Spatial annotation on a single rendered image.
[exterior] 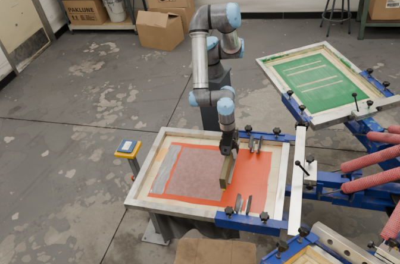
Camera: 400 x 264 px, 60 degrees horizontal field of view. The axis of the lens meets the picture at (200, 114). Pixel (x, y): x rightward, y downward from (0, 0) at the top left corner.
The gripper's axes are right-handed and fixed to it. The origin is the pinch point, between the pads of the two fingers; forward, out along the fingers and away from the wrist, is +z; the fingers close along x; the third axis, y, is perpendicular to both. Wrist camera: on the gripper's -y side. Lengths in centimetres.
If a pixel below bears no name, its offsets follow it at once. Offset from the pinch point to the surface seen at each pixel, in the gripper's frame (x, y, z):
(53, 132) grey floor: 229, 104, 110
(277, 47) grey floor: 4, 295, 111
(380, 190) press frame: -71, -3, 8
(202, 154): 19.7, 12.7, 14.0
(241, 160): -3.4, 11.5, 14.1
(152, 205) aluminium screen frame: 35.1, -27.7, 10.4
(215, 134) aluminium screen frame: 14.8, 26.7, 10.6
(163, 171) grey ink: 38.0, -3.4, 13.6
